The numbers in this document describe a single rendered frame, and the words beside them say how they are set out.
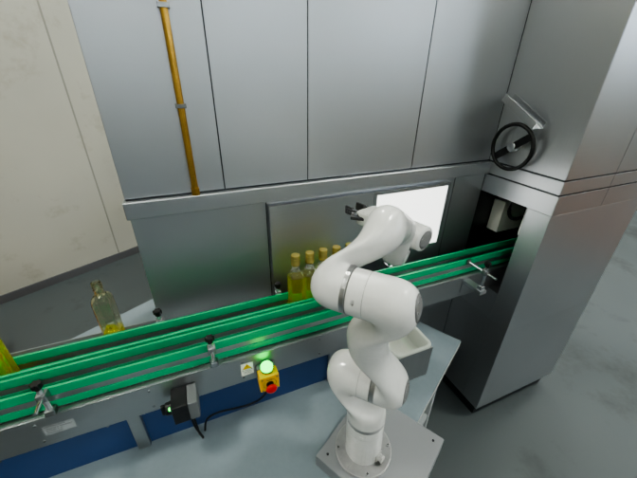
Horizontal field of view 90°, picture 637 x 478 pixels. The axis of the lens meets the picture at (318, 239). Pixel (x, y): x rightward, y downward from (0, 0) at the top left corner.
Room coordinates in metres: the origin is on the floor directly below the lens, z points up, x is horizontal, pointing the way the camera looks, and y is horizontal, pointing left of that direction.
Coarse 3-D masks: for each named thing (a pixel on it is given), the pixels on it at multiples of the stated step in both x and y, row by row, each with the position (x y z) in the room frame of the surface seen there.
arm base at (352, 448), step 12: (348, 432) 0.60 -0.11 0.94; (384, 432) 0.67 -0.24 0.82; (336, 444) 0.63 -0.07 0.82; (348, 444) 0.60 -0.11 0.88; (360, 444) 0.57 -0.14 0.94; (372, 444) 0.57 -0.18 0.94; (384, 444) 0.63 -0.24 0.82; (348, 456) 0.59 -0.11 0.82; (360, 456) 0.57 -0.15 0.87; (372, 456) 0.57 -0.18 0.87; (384, 456) 0.58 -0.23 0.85; (348, 468) 0.56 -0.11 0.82; (360, 468) 0.56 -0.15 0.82; (372, 468) 0.56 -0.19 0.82; (384, 468) 0.56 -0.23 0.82
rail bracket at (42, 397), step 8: (32, 384) 0.57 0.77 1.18; (40, 384) 0.58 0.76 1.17; (40, 392) 0.57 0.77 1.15; (48, 392) 0.59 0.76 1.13; (40, 400) 0.56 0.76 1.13; (48, 400) 0.58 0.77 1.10; (40, 408) 0.54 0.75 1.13; (48, 408) 0.57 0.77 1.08; (56, 408) 0.58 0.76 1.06; (48, 416) 0.56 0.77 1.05
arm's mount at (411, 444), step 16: (400, 416) 0.74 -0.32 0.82; (336, 432) 0.68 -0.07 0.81; (400, 432) 0.68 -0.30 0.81; (416, 432) 0.68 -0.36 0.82; (432, 432) 0.68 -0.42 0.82; (400, 448) 0.63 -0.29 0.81; (416, 448) 0.63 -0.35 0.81; (432, 448) 0.63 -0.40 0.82; (320, 464) 0.59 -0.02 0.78; (336, 464) 0.58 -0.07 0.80; (400, 464) 0.58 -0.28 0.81; (416, 464) 0.58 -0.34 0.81; (432, 464) 0.58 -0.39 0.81
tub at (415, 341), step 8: (416, 328) 0.99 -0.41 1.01; (408, 336) 1.01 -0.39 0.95; (416, 336) 0.98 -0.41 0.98; (424, 336) 0.95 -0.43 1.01; (392, 344) 0.97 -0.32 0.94; (400, 344) 0.97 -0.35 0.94; (408, 344) 0.97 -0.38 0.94; (416, 344) 0.96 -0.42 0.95; (424, 344) 0.93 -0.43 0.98; (392, 352) 0.86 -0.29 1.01; (400, 352) 0.93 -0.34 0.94; (408, 352) 0.87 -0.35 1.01; (416, 352) 0.87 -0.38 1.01
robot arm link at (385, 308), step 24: (360, 288) 0.49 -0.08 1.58; (384, 288) 0.48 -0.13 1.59; (408, 288) 0.48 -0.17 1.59; (360, 312) 0.47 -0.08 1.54; (384, 312) 0.46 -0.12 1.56; (408, 312) 0.45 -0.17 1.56; (360, 336) 0.52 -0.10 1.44; (384, 336) 0.47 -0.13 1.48; (360, 360) 0.53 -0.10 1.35; (384, 360) 0.54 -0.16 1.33; (384, 384) 0.53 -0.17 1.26; (408, 384) 0.58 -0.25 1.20; (384, 408) 0.55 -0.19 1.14
